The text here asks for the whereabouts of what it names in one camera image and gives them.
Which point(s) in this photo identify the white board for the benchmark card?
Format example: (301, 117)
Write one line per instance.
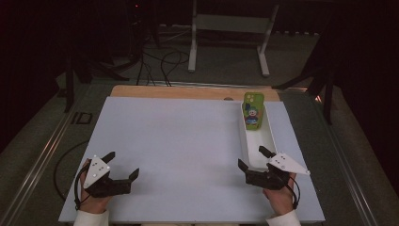
(172, 157)

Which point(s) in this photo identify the person's left hand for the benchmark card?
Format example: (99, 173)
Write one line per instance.
(92, 204)

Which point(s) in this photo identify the metal floor rail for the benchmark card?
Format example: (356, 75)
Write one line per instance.
(204, 84)
(351, 169)
(37, 160)

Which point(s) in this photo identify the white metal stand frame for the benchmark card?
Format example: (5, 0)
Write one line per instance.
(232, 23)

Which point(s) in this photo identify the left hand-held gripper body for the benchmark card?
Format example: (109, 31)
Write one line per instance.
(106, 187)

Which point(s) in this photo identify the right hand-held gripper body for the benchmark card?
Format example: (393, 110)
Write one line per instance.
(269, 179)

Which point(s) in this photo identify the person's right hand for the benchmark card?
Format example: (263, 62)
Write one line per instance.
(280, 201)

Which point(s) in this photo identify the green cartoon phone case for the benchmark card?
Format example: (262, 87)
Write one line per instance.
(254, 108)

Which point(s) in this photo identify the long white plastic tray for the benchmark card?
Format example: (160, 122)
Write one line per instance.
(260, 142)

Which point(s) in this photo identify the black floor stand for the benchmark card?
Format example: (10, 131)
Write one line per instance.
(327, 94)
(69, 84)

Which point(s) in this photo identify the black rectangular floor frame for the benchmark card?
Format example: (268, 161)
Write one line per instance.
(75, 118)

